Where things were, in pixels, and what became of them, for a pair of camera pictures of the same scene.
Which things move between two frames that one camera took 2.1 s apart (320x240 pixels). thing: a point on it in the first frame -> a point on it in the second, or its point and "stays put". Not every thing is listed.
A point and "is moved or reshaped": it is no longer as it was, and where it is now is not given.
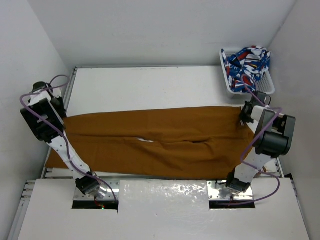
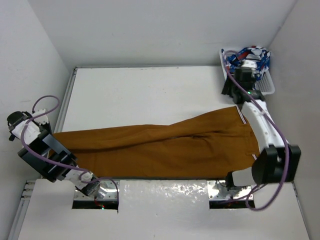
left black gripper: [61, 111] -> [47, 126]
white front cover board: [164, 210] stays put
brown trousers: [179, 144] is moved or reshaped
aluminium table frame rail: [67, 91] stays put
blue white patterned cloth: [244, 68] stays put
